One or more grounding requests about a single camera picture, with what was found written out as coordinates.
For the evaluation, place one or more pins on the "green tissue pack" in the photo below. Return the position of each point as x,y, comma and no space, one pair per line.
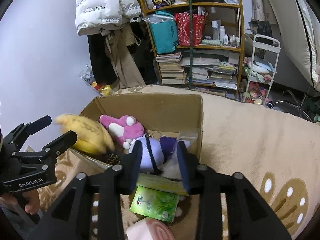
155,204

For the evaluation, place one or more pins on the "black card tag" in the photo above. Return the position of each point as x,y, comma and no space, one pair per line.
114,158

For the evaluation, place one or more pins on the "plastic bag of toys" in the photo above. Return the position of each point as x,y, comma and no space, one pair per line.
88,76

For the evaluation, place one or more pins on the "wooden shelf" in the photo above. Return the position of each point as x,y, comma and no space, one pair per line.
224,30

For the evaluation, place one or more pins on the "yellow dog plush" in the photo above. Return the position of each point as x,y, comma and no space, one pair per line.
93,138

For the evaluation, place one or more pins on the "pink plush toy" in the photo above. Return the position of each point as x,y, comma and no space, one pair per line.
124,130

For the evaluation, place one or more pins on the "white trolley cart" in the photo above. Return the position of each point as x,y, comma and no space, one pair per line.
259,72

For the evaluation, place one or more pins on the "cream recliner chair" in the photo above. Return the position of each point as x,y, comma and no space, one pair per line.
299,28

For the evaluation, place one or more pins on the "beige trench coat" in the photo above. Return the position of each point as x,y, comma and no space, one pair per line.
122,62

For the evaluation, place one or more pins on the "lavender hair plush doll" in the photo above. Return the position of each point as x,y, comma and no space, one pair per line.
154,152

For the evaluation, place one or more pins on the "teal bag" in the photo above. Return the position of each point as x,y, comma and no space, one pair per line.
164,31

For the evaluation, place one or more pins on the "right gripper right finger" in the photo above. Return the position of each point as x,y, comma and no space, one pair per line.
248,214

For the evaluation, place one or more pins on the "magazine pile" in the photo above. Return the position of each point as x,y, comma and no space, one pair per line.
217,67

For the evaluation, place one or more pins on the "cardboard box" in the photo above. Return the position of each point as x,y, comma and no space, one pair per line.
171,115

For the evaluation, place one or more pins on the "black white plush ball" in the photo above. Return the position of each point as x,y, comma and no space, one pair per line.
170,169

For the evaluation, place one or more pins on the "beige patterned blanket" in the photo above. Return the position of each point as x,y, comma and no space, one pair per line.
277,152

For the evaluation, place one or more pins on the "red gift bag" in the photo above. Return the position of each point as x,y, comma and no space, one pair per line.
186,28

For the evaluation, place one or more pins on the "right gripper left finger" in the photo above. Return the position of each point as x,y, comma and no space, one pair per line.
69,217

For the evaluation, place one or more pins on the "green pole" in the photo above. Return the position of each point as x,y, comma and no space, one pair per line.
191,45

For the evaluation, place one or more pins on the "white puffer jacket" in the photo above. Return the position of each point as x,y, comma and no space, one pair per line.
102,16

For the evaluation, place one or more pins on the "book stack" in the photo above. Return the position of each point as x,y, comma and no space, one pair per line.
170,69

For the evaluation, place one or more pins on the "left hand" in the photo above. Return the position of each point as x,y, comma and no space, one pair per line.
32,206

